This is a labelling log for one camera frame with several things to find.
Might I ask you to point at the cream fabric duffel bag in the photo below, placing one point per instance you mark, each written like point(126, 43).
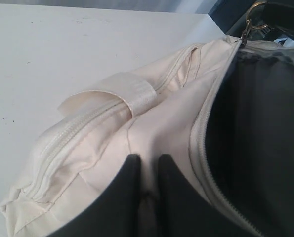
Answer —
point(224, 111)

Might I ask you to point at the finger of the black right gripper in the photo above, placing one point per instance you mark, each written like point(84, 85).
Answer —
point(279, 12)

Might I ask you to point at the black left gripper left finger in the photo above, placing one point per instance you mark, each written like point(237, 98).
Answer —
point(115, 212)

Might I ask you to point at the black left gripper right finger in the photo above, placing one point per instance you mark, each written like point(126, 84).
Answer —
point(175, 209)

